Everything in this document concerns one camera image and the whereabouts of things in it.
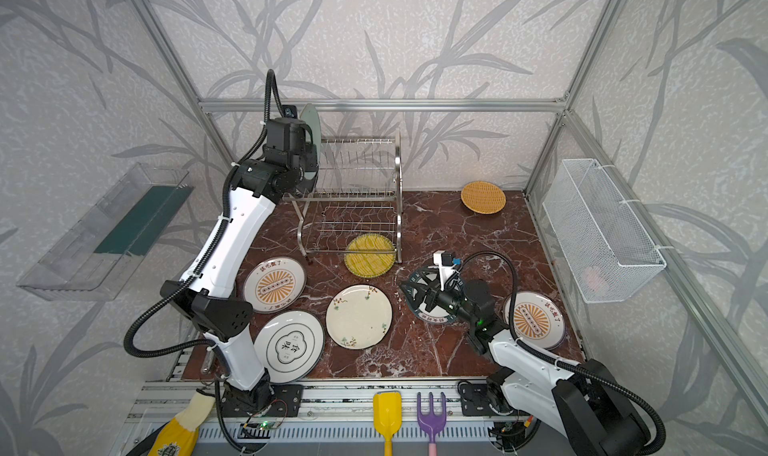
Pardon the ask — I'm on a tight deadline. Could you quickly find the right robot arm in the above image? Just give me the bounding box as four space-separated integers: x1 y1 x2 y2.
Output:
399 251 667 455

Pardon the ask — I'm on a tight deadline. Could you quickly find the white plate black emblem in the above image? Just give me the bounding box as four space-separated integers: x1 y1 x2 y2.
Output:
254 311 325 384

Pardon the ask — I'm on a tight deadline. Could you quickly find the green rim white plate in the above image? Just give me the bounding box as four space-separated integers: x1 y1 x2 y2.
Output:
406 271 457 324

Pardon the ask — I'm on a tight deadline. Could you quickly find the left orange sunburst plate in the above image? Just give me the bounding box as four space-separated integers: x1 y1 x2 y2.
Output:
243 256 307 314

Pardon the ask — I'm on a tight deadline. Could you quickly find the orange woven plate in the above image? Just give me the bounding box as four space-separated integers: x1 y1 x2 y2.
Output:
461 180 506 215

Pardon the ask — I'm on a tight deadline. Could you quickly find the clear plastic wall shelf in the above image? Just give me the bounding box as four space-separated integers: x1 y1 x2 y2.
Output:
17 163 194 301

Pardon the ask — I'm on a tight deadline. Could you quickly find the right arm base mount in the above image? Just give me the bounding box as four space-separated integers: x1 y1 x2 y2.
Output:
457 380 512 416

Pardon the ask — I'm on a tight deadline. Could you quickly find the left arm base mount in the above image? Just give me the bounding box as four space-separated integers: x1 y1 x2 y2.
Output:
221 383 304 418

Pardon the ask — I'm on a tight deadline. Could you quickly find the steel dish rack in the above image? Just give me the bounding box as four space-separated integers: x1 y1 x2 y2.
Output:
290 133 403 264

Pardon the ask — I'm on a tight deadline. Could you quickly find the right orange sunburst plate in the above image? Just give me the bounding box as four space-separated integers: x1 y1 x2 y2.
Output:
512 291 565 350

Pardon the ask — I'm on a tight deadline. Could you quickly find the yellow toy shovel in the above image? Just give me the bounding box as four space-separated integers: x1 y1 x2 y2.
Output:
373 391 402 456

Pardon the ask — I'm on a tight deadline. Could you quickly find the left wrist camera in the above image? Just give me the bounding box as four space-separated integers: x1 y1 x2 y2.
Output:
281 104 299 119

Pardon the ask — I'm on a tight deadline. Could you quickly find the purple toy fork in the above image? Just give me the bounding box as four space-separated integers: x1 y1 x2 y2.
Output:
416 392 447 456

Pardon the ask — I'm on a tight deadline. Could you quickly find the light green flower plate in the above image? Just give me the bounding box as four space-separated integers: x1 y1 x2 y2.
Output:
299 104 322 152

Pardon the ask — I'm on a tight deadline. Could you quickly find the yellow green woven plate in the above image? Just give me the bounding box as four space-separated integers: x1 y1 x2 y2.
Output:
344 233 396 279

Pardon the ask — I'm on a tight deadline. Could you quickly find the orange sunburst plate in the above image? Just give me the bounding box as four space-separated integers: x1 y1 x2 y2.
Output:
243 256 307 314
512 291 565 350

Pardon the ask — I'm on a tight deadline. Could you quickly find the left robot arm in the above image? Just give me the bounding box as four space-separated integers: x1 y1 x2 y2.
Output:
123 70 321 405

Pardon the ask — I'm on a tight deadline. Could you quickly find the white wire mesh basket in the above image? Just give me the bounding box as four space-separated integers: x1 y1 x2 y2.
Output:
543 158 666 303

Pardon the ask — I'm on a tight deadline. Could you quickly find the yellow banana toy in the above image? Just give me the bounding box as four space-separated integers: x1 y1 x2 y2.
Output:
149 392 215 456

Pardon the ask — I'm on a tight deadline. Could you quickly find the cream floral plate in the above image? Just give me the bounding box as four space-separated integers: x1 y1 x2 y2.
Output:
326 284 392 350

